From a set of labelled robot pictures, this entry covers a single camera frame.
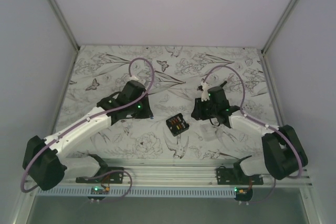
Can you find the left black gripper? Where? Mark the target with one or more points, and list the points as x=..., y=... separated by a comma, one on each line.
x=147, y=112

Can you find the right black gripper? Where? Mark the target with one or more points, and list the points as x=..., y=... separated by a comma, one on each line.
x=197, y=113

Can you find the black fuse box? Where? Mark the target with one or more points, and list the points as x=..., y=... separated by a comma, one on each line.
x=177, y=125

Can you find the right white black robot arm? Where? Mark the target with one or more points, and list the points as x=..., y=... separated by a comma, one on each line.
x=282, y=154

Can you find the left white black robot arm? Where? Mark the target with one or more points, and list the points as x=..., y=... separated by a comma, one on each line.
x=47, y=160

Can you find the silver open-end wrench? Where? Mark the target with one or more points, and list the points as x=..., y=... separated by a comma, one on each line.
x=156, y=79

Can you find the right green controller board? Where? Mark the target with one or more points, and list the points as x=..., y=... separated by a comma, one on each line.
x=243, y=195

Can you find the green controller board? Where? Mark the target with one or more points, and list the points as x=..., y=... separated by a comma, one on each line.
x=98, y=193
x=243, y=195

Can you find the left green controller board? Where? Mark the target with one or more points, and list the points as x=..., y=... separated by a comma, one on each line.
x=98, y=193

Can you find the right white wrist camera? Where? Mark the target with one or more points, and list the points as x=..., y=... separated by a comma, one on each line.
x=204, y=88

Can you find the aluminium mounting rail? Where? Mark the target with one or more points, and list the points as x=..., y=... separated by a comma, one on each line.
x=191, y=172

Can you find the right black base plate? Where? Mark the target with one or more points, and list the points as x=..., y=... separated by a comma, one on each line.
x=231, y=176

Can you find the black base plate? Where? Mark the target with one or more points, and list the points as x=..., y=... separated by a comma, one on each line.
x=231, y=176
x=109, y=175

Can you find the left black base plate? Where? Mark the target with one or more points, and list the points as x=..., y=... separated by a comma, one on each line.
x=109, y=175

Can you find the slotted grey cable duct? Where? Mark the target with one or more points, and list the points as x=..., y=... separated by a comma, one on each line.
x=174, y=192

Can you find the left aluminium frame post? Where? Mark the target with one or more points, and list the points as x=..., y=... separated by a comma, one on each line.
x=64, y=24

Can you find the aluminium frame post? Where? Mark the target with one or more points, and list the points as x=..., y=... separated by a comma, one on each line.
x=279, y=25
x=64, y=24

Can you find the right aluminium frame post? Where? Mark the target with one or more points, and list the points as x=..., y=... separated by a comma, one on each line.
x=279, y=25

